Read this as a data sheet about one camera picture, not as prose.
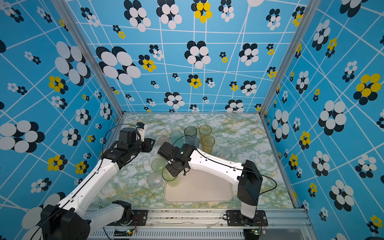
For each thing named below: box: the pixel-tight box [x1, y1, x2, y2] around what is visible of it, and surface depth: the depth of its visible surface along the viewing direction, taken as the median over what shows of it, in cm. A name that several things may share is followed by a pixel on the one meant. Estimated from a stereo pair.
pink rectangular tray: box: [164, 168, 233, 202], surface depth 83 cm
